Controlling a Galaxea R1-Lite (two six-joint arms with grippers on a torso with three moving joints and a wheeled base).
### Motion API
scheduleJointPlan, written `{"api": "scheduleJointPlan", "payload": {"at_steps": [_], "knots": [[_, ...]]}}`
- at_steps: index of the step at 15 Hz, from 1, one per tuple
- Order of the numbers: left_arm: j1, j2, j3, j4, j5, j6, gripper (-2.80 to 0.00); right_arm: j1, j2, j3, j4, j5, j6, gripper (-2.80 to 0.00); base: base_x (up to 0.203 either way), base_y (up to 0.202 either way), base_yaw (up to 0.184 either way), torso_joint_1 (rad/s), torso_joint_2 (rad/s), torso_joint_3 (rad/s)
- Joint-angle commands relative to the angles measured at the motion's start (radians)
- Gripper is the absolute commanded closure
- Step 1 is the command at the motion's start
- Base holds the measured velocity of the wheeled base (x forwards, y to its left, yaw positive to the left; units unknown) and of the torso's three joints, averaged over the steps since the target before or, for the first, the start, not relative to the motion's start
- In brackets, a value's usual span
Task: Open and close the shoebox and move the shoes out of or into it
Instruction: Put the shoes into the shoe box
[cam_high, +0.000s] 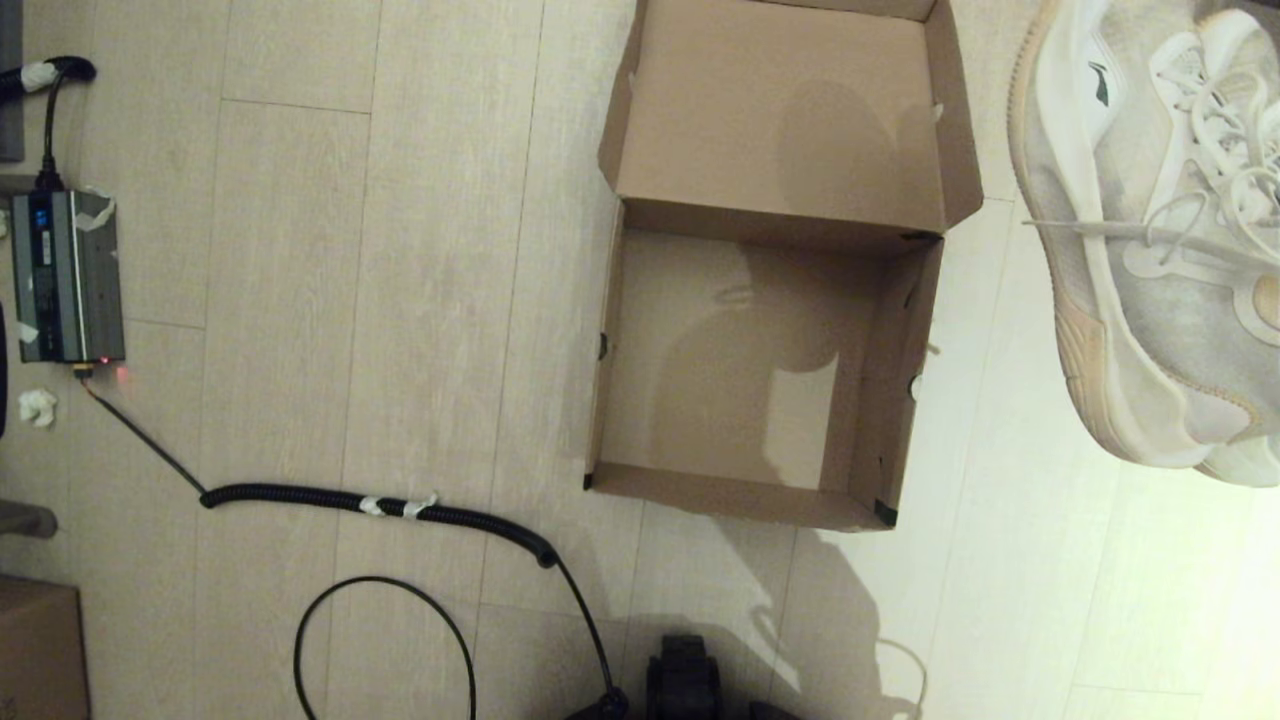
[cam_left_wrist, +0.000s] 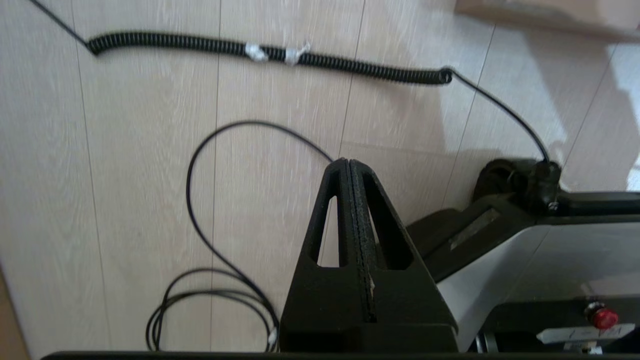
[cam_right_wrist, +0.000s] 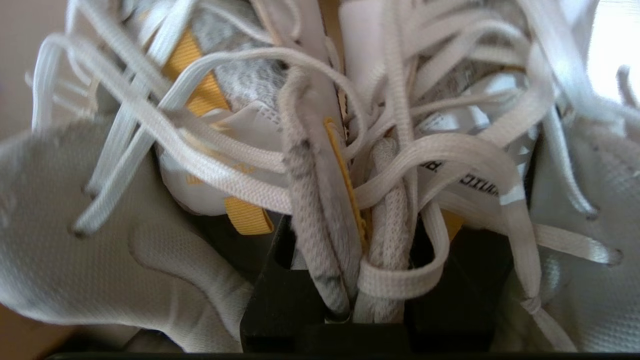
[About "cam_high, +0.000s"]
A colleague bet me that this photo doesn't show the brown cardboard carton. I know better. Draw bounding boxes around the brown cardboard carton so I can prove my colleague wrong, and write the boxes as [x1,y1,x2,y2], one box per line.
[0,575,91,720]

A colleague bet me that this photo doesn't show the black corrugated cable conduit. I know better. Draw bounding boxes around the black corrugated cable conduit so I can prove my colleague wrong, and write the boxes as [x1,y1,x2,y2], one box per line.
[200,484,559,571]

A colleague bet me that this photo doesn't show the thin black looped cable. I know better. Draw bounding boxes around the thin black looped cable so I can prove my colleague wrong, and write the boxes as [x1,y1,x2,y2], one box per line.
[293,576,477,720]

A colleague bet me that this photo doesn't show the grey metal power supply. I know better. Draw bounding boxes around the grey metal power supply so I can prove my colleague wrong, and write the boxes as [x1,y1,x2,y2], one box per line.
[10,188,126,364]

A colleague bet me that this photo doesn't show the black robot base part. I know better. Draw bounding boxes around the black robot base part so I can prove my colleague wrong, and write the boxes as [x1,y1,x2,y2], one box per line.
[645,633,723,720]

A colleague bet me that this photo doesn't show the thin red black wire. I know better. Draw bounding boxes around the thin red black wire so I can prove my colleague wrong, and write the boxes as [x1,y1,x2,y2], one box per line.
[78,365,208,498]

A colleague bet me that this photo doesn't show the black power cord with plug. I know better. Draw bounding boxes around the black power cord with plug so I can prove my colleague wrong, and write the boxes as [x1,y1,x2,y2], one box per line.
[0,55,98,193]

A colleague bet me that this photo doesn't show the white tape strip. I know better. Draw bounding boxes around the white tape strip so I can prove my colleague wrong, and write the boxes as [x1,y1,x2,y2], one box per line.
[358,493,441,521]

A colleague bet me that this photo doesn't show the dark grey panel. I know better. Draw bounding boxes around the dark grey panel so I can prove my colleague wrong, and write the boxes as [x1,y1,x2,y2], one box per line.
[0,0,25,163]

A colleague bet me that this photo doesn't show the brown cardboard shoe box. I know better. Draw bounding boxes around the brown cardboard shoe box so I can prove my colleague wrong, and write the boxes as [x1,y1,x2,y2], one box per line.
[583,0,984,533]

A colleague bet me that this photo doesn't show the grey furniture foot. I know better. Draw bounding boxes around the grey furniture foot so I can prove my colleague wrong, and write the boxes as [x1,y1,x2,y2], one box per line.
[0,500,58,541]

